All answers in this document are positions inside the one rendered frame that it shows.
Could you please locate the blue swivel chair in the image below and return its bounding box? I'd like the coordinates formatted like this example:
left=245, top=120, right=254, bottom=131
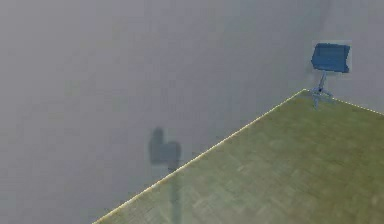
left=308, top=41, right=352, bottom=111

